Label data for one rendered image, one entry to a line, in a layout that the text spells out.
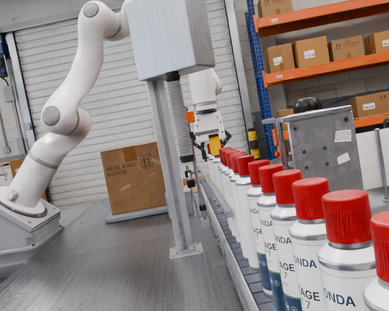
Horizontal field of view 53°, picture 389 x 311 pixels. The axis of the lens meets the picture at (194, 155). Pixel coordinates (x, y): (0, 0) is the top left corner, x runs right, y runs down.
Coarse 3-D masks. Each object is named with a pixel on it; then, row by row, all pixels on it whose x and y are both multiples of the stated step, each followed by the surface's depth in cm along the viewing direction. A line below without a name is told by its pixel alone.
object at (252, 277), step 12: (204, 192) 176; (216, 204) 132; (216, 216) 116; (228, 228) 100; (228, 240) 90; (240, 252) 81; (240, 264) 74; (252, 276) 68; (252, 288) 63; (264, 300) 58
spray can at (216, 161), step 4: (216, 156) 117; (212, 160) 118; (216, 160) 116; (212, 164) 118; (216, 164) 116; (216, 168) 116; (216, 172) 117; (216, 176) 117; (216, 180) 117; (216, 184) 118; (220, 184) 116; (220, 188) 117; (220, 192) 117; (220, 208) 118
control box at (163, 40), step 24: (144, 0) 91; (168, 0) 87; (192, 0) 88; (144, 24) 92; (168, 24) 88; (192, 24) 87; (144, 48) 93; (168, 48) 89; (192, 48) 86; (144, 72) 94; (192, 72) 96
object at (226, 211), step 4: (200, 168) 176; (204, 176) 146; (208, 180) 135; (208, 184) 127; (212, 188) 117; (212, 192) 113; (216, 192) 109; (216, 196) 103; (220, 196) 102; (216, 200) 104; (220, 200) 97; (220, 204) 92; (224, 204) 91; (224, 208) 87; (224, 212) 86; (228, 212) 84; (228, 216) 84
